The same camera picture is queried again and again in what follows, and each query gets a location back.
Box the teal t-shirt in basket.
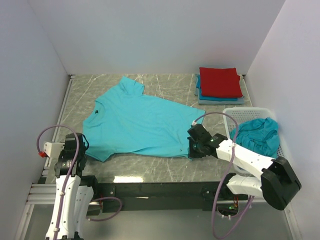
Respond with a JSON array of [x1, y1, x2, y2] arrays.
[[235, 117, 280, 158]]

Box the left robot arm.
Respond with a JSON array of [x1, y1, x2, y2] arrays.
[[45, 132, 100, 240]]

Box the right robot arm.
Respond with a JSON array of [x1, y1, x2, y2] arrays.
[[187, 123, 302, 211]]

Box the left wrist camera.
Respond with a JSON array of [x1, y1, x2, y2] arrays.
[[38, 141, 65, 158]]

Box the grey-blue folded t-shirt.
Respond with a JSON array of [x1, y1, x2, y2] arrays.
[[194, 88, 245, 106]]

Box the red folded t-shirt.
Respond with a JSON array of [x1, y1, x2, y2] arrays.
[[199, 67, 243, 99]]

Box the light blue t-shirt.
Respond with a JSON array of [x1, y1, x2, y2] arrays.
[[82, 76, 205, 162]]

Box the aluminium rail frame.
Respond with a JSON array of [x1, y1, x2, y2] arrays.
[[26, 75, 75, 205]]

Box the white plastic basket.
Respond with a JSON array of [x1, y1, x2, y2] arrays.
[[223, 107, 285, 157]]

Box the black base beam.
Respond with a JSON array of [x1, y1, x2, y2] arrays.
[[93, 181, 219, 211]]

